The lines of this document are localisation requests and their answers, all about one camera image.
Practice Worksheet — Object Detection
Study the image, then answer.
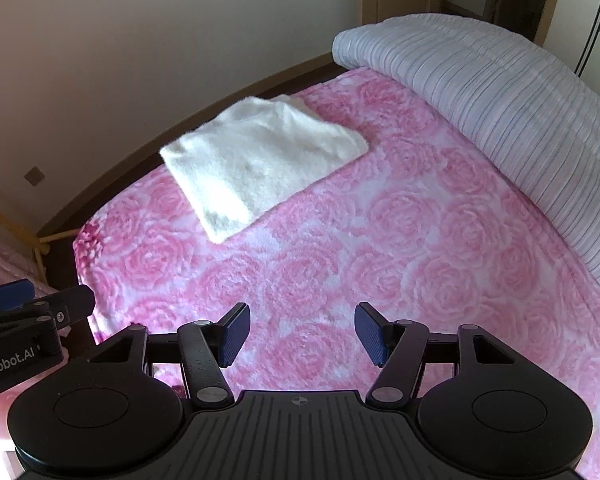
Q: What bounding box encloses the pink floral blanket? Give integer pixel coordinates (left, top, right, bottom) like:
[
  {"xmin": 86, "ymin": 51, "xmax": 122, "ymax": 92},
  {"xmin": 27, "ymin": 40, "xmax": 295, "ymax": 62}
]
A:
[{"xmin": 72, "ymin": 69, "xmax": 600, "ymax": 478}]

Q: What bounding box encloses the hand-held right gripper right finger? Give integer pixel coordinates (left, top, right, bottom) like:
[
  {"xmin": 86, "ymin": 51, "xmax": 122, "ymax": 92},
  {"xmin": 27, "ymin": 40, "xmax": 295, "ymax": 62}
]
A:
[{"xmin": 355, "ymin": 302, "xmax": 518, "ymax": 407}]

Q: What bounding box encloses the white striped sweater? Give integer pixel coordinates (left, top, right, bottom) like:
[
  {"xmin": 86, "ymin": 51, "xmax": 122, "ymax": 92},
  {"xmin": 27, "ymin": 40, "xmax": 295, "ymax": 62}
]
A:
[{"xmin": 159, "ymin": 94, "xmax": 370, "ymax": 243}]

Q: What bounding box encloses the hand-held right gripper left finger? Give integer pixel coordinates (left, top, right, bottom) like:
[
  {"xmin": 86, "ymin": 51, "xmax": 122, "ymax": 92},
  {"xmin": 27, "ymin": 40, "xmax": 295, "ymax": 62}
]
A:
[{"xmin": 87, "ymin": 302, "xmax": 251, "ymax": 408}]

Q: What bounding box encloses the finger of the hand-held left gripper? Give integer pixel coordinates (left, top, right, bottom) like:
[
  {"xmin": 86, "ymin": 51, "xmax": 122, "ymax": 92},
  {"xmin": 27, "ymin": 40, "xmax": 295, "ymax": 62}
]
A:
[
  {"xmin": 0, "ymin": 286, "xmax": 96, "ymax": 333},
  {"xmin": 0, "ymin": 280, "xmax": 35, "ymax": 317}
]

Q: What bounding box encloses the striped lilac quilt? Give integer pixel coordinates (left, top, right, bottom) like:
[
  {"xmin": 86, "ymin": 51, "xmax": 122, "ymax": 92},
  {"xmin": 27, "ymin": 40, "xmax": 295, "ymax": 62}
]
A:
[{"xmin": 331, "ymin": 12, "xmax": 600, "ymax": 308}]

